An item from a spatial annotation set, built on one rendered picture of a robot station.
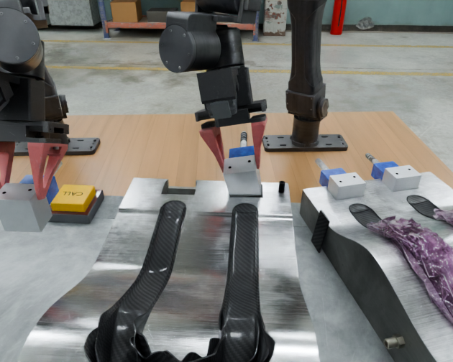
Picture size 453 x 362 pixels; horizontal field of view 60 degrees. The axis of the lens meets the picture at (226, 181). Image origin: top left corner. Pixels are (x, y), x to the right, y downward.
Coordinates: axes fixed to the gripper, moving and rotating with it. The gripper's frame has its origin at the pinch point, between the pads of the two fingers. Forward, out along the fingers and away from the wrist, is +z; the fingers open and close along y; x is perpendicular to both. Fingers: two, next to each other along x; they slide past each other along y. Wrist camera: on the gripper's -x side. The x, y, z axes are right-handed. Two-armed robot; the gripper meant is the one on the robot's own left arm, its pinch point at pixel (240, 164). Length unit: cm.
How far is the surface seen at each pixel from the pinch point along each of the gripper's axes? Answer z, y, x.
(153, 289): 9.1, -9.7, -19.5
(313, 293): 18.7, 8.6, -6.9
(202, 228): 6.7, -5.8, -7.6
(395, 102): 26, 99, 294
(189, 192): 4.2, -9.8, 3.4
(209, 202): 4.7, -5.3, -2.3
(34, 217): 0.2, -25.3, -15.1
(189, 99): -4, -73, 276
